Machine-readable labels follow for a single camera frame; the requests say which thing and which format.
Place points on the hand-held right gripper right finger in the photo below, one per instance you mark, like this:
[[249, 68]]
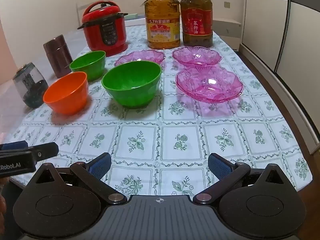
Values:
[[218, 166]]

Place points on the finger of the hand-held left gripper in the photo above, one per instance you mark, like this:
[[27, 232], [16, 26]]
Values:
[[15, 145], [46, 151]]

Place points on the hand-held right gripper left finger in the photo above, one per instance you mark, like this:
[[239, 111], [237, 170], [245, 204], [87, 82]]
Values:
[[100, 166]]

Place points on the orange plastic bowl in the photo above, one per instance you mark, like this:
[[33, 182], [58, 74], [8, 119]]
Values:
[[65, 97]]

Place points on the pink transparent plastic plate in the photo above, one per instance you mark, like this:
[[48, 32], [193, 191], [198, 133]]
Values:
[[197, 56], [142, 56], [207, 85]]

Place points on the large green plastic bowl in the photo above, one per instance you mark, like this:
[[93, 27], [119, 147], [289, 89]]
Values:
[[130, 80]]

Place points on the small green plastic bowl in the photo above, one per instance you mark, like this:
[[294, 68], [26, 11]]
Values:
[[87, 61]]

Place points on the glass jar with green lid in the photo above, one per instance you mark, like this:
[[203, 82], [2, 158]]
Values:
[[30, 85]]

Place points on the brown metal thermos jar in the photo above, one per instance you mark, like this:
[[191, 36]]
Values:
[[57, 57]]

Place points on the red electric pressure cooker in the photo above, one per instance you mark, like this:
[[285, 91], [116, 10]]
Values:
[[105, 35]]

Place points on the red label oil bottle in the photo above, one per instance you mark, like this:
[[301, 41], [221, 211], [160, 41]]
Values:
[[196, 25]]

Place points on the yellow label oil bottle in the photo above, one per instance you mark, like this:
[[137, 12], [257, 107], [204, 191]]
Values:
[[162, 30]]

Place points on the pale green box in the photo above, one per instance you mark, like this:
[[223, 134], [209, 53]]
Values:
[[135, 16]]

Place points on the white wardrobe with black frames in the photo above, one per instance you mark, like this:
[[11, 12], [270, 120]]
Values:
[[300, 30]]

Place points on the wall outlet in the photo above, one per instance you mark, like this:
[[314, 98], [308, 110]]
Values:
[[227, 4]]

